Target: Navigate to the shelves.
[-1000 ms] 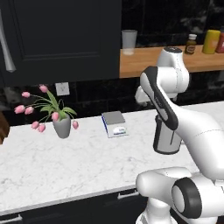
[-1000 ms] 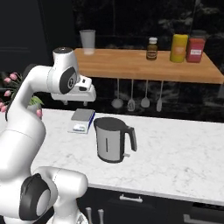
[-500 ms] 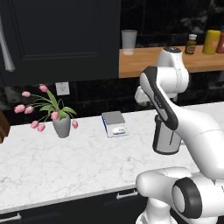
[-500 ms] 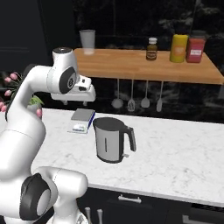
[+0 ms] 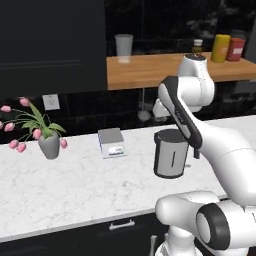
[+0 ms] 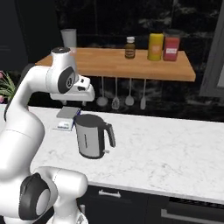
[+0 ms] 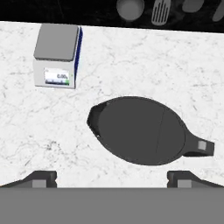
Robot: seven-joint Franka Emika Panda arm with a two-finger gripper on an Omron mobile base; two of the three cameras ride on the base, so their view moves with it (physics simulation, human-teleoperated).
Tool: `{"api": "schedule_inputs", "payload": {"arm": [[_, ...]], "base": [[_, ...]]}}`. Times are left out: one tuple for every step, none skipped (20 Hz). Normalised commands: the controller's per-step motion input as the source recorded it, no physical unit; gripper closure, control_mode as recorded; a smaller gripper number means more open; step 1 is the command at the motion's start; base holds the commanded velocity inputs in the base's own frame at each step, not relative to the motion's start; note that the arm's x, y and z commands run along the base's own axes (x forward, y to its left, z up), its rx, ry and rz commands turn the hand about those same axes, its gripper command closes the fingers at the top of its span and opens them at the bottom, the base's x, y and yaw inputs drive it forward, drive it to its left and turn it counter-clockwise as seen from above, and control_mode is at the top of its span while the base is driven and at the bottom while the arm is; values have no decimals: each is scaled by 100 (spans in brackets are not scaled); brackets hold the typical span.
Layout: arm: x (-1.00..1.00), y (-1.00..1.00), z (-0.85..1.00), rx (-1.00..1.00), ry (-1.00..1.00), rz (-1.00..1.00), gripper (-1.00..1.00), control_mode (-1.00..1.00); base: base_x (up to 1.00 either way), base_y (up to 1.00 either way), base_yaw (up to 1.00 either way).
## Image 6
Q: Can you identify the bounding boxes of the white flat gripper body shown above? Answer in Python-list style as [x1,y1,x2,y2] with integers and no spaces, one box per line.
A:
[49,84,96,102]

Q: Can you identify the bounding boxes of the grey kitchen scale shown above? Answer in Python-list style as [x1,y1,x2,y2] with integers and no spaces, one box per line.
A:
[52,106,82,132]

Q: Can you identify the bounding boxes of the hanging silver ladle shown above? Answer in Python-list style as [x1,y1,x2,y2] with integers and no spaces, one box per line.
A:
[96,76,109,108]

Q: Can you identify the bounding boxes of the hanging silver spatula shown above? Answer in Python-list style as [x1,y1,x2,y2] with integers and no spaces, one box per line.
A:
[111,76,121,111]

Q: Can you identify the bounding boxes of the hanging silver spoon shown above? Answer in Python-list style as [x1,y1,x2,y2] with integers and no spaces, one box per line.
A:
[124,77,136,107]

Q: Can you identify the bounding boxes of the white translucent cup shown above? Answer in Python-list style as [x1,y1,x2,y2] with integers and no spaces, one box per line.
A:
[59,28,78,50]

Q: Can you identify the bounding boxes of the hanging silver narrow turner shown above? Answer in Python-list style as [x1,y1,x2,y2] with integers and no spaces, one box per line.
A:
[139,78,147,111]

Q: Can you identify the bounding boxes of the green plant pink flowers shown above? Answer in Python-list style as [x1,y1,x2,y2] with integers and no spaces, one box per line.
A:
[0,69,18,105]

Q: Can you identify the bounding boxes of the brown bottle white cap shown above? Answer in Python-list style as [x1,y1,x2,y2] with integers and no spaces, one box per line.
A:
[124,36,137,60]

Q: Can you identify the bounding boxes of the dark tall cupboard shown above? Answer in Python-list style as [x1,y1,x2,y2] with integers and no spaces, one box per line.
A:
[0,0,57,72]

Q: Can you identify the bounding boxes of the yellow bottle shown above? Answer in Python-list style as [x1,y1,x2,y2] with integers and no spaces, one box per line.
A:
[147,32,165,62]

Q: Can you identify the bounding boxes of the red jar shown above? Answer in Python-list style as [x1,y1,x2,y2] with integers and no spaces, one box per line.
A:
[162,30,181,62]

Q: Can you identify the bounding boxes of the black drawer front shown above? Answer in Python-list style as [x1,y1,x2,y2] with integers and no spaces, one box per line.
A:
[78,185,170,224]

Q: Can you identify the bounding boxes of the black dishwasher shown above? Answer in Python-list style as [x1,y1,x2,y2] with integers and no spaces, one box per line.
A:
[159,197,224,224]

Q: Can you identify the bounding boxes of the silver electric kettle black handle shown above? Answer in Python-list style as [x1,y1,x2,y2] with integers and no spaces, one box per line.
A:
[73,114,117,160]

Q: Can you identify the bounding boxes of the wooden wall shelf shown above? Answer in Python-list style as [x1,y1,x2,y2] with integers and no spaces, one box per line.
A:
[34,47,197,83]

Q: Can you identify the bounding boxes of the silver drawer handle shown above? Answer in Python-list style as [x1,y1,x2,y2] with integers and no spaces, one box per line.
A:
[98,188,123,199]

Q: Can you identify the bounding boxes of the grey wall cupboard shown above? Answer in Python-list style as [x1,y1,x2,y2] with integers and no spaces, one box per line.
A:
[199,0,224,99]

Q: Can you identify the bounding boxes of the silver dishwasher handle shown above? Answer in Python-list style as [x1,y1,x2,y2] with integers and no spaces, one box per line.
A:
[160,208,224,224]

